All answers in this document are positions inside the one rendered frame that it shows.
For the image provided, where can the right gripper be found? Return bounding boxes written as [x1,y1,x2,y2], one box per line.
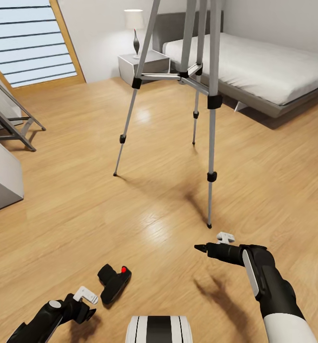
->
[194,242,233,264]

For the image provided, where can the camera tripod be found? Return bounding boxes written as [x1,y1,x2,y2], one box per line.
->
[113,0,223,229]

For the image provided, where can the digital camera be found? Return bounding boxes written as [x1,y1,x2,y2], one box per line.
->
[97,263,132,304]

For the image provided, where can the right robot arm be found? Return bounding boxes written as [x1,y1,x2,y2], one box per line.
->
[194,232,318,343]

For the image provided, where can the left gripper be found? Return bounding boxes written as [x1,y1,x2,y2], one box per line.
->
[65,293,97,324]

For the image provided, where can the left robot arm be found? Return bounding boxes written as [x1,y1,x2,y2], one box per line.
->
[5,286,98,343]

